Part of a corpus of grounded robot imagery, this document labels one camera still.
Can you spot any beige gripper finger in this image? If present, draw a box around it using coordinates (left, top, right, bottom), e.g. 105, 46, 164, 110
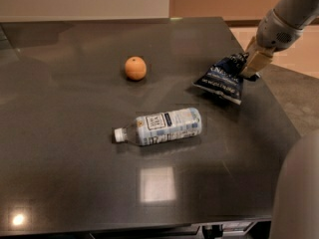
240, 48, 273, 79
245, 36, 258, 56

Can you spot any blue chip bag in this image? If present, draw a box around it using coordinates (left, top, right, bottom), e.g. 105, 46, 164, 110
192, 53, 260, 105

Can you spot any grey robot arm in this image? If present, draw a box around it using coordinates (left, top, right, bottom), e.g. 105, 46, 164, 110
241, 0, 319, 239

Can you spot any clear plastic water bottle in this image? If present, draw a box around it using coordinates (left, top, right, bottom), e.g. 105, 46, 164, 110
114, 108, 202, 146

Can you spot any orange fruit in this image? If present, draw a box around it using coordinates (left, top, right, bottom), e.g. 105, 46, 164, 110
125, 57, 147, 81

